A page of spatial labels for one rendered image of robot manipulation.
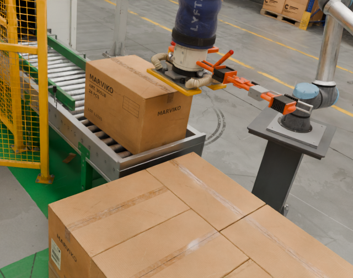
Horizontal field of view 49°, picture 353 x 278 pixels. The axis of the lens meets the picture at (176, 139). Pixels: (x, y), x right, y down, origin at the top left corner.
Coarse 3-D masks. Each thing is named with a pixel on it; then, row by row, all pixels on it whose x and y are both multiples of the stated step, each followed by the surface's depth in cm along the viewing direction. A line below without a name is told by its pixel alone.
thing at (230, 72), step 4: (216, 68) 186; (220, 68) 188; (224, 68) 189; (228, 68) 189; (232, 68) 188; (216, 72) 184; (220, 72) 182; (224, 72) 184; (228, 72) 181; (232, 72) 183; (236, 72) 185; (212, 76) 186; (216, 76) 185; (220, 76) 184; (224, 76) 182; (216, 80) 185; (220, 80) 183; (224, 80) 182
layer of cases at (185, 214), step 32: (192, 160) 240; (96, 192) 199; (128, 192) 203; (160, 192) 208; (192, 192) 212; (224, 192) 217; (64, 224) 177; (96, 224) 179; (128, 224) 183; (160, 224) 186; (192, 224) 190; (224, 224) 193; (256, 224) 197; (288, 224) 201; (64, 256) 186; (96, 256) 163; (128, 256) 166; (160, 256) 169; (192, 256) 172; (224, 256) 175; (256, 256) 178; (288, 256) 181; (320, 256) 184
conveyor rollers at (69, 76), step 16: (48, 48) 372; (32, 64) 331; (48, 64) 340; (64, 64) 341; (32, 80) 307; (64, 80) 316; (80, 80) 317; (80, 96) 292; (80, 112) 274; (96, 128) 256; (112, 144) 247
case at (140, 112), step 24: (96, 72) 240; (120, 72) 238; (144, 72) 244; (96, 96) 247; (120, 96) 227; (144, 96) 213; (168, 96) 224; (192, 96) 240; (96, 120) 254; (120, 120) 234; (144, 120) 219; (168, 120) 234; (120, 144) 241; (144, 144) 229
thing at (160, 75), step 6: (150, 72) 207; (156, 72) 205; (162, 72) 205; (162, 78) 200; (168, 78) 199; (180, 78) 196; (168, 84) 198; (174, 84) 195; (180, 84) 195; (180, 90) 192; (186, 90) 190; (192, 90) 192; (198, 90) 193
